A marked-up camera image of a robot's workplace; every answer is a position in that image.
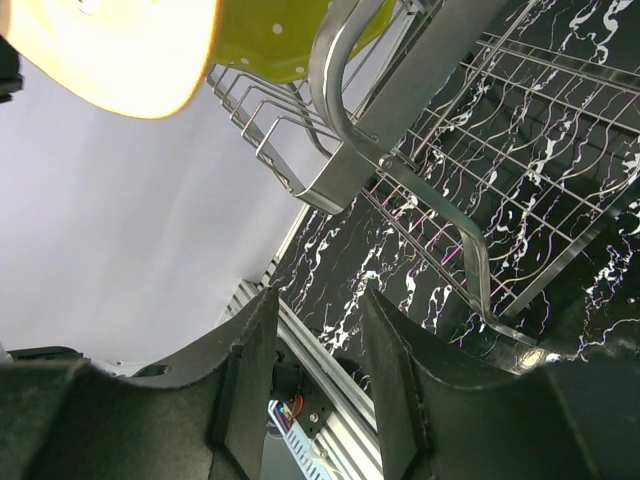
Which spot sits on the stainless steel dish rack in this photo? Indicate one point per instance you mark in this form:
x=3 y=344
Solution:
x=382 y=99

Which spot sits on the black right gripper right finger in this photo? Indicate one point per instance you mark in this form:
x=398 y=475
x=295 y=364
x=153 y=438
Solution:
x=443 y=414

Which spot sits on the yellow green plate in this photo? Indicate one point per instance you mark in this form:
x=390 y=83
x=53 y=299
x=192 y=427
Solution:
x=269 y=39

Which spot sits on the black marble pattern mat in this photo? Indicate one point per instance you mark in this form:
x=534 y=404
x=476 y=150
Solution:
x=535 y=138

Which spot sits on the aluminium mounting rail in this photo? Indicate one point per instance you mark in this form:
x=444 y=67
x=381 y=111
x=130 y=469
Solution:
x=325 y=420

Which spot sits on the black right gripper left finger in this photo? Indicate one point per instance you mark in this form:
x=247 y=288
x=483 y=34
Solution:
x=200 y=413

